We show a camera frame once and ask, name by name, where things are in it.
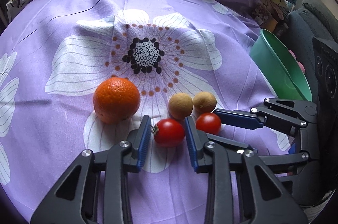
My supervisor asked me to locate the green plastic bowl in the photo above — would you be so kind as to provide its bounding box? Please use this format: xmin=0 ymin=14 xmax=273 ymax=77
xmin=249 ymin=29 xmax=312 ymax=101

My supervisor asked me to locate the tan longan right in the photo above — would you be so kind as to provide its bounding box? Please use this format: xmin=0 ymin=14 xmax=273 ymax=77
xmin=192 ymin=92 xmax=217 ymax=113

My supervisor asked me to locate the red tomato with stem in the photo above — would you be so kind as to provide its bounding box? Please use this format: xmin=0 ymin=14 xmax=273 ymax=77
xmin=152 ymin=119 xmax=185 ymax=148

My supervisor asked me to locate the tan longan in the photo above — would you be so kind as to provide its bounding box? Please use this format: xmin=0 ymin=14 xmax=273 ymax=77
xmin=192 ymin=92 xmax=217 ymax=113
xmin=168 ymin=93 xmax=193 ymax=120

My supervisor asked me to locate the pile of colourful clutter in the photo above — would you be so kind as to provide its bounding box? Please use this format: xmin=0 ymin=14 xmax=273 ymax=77
xmin=252 ymin=0 xmax=297 ymax=37

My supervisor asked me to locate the red cherry tomato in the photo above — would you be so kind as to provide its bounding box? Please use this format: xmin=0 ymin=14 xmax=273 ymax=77
xmin=195 ymin=112 xmax=222 ymax=135

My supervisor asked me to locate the purple floral tablecloth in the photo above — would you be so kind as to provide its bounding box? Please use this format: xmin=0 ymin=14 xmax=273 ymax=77
xmin=1 ymin=0 xmax=275 ymax=220

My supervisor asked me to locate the dark grey armchair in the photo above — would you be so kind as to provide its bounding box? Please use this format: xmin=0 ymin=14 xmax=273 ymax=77
xmin=282 ymin=0 xmax=337 ymax=81

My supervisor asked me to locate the orange mandarin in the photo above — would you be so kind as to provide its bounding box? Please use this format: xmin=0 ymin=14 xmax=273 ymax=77
xmin=93 ymin=77 xmax=140 ymax=124

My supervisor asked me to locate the striped sleeve forearm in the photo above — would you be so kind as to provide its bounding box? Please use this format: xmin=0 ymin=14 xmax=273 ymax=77
xmin=303 ymin=190 xmax=336 ymax=223

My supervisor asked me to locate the tan longan left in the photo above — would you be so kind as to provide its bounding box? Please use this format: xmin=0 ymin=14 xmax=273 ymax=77
xmin=168 ymin=93 xmax=193 ymax=120

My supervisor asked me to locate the pink plush toy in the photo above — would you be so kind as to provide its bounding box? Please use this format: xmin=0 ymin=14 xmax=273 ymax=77
xmin=288 ymin=49 xmax=305 ymax=74

